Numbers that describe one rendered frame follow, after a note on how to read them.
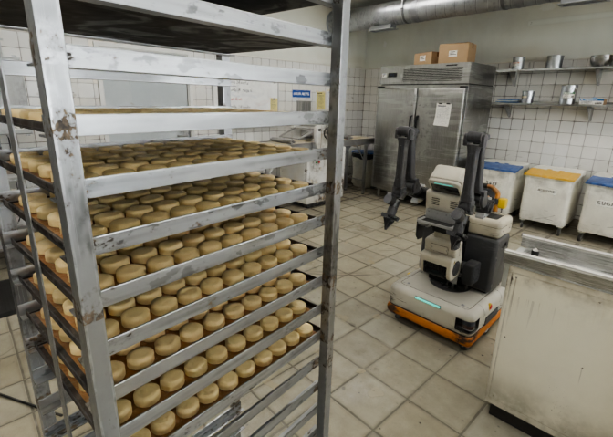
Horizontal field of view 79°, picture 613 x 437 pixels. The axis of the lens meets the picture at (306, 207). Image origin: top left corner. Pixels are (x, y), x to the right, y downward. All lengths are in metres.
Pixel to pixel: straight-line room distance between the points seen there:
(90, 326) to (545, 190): 5.19
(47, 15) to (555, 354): 2.04
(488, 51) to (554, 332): 4.93
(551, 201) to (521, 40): 2.24
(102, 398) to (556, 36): 6.00
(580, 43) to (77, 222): 5.88
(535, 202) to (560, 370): 3.61
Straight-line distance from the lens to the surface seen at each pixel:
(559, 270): 1.93
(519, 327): 2.06
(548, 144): 6.07
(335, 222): 1.00
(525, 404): 2.26
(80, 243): 0.61
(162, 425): 0.95
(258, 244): 0.85
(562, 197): 5.42
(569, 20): 6.14
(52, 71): 0.58
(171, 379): 0.91
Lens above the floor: 1.54
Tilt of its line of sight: 16 degrees down
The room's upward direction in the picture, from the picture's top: 1 degrees clockwise
